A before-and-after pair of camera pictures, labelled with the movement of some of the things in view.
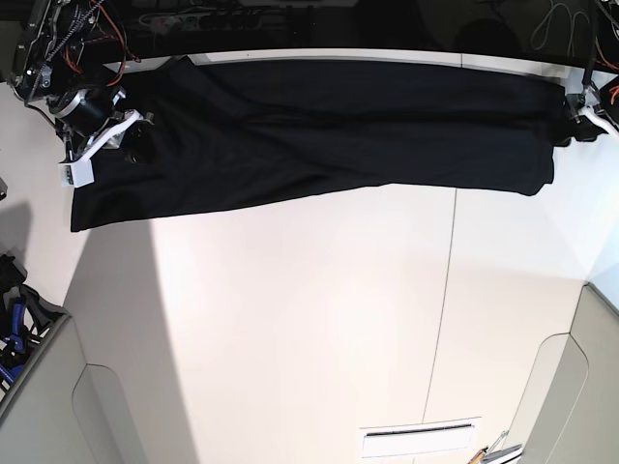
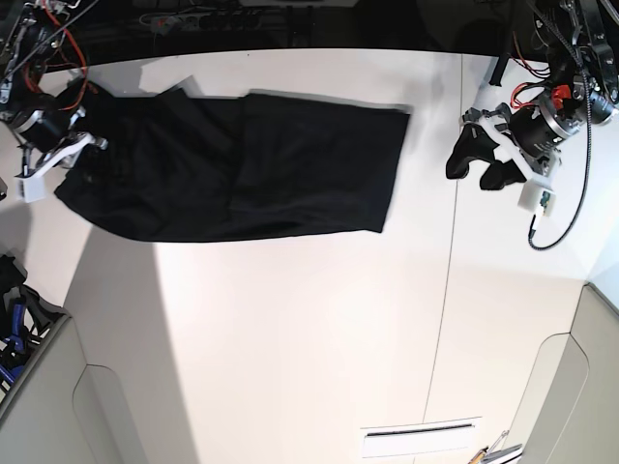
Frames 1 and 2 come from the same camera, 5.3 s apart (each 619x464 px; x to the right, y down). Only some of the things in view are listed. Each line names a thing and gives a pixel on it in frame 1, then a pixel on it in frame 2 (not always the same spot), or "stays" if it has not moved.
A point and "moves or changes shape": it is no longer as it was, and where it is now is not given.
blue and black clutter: x=24 y=316 stays
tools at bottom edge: x=488 y=455 stays
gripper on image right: x=586 y=115 -> x=534 y=135
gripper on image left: x=89 y=120 -> x=50 y=139
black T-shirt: x=221 y=131 moves or changes shape
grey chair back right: x=569 y=411 stays
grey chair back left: x=61 y=410 stays
